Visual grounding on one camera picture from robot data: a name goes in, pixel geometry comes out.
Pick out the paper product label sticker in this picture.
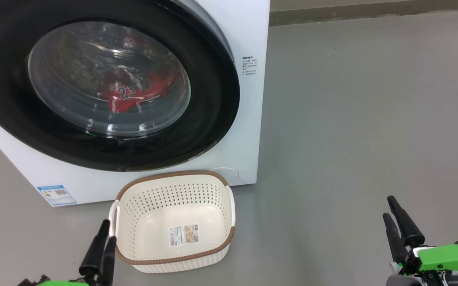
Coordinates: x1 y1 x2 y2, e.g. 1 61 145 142
169 224 200 247

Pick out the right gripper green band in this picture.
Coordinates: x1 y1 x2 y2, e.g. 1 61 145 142
382 195 458 286

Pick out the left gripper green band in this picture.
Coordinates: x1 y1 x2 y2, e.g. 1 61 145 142
17 219 117 286

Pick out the black round glass washer door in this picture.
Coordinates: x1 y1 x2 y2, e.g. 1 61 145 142
0 0 241 172

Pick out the white front-load washing machine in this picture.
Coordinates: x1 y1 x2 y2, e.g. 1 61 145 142
0 0 270 207

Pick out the blue energy label sticker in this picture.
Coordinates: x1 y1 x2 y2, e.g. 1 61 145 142
37 185 77 207

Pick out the cream perforated basket brown rim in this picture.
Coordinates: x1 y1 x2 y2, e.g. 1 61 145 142
109 170 236 274

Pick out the red basketball jersey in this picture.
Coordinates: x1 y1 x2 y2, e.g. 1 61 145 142
100 70 182 114

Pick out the round white filter cover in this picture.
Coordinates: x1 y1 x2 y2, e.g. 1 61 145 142
212 167 240 187

